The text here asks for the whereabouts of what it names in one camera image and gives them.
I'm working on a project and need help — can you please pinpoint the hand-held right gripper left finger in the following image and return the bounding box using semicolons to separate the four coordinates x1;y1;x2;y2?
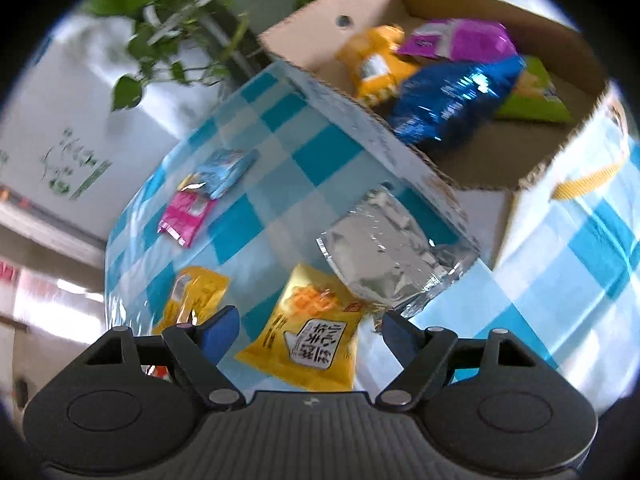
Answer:
47;305;247;409

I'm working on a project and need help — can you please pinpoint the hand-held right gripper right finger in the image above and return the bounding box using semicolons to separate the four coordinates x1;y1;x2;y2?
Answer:
375;311;561;411

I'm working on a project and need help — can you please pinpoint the small yellow snack packet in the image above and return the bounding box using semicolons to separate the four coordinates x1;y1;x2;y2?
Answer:
151;265;232;338

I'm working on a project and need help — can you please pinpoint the yellow speech bubble snack packet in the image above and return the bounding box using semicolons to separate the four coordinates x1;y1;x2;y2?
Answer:
234;261;369;394

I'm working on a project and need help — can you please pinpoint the silver foil snack packet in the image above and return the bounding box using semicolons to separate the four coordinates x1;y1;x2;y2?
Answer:
315;184;482;320

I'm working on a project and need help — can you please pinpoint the pink snack packet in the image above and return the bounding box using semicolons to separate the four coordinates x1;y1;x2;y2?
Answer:
156;190;217;249

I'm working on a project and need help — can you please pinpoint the light blue snack packet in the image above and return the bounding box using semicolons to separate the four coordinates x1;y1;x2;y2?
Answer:
192;148;260;201

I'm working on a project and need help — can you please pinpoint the cardboard box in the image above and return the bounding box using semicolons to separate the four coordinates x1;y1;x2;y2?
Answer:
257;0;613;271

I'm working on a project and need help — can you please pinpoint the blue foil snack packet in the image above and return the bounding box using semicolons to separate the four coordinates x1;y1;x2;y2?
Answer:
386;56;527;150

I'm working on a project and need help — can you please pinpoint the orange yellow snack packet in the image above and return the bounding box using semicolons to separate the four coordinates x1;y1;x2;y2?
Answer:
336;24;422;107

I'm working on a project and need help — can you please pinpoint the green snack packet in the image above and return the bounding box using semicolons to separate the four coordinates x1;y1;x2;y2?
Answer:
492;56;575;126

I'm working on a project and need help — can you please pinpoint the purple snack packet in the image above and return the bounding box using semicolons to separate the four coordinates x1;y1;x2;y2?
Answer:
396;18;519;61

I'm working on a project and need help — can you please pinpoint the blue white checkered tablecloth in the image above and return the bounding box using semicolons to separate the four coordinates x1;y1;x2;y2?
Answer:
102;60;640;411

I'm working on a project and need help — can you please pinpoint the green pothos plant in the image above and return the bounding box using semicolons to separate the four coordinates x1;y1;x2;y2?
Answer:
80;0;416;111

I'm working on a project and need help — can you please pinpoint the white refrigerator with tree print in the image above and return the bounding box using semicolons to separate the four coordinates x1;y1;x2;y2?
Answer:
0;15;211;271

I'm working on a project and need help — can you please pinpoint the metal plant stand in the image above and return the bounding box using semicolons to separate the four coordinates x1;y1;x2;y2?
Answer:
195;0;281;86

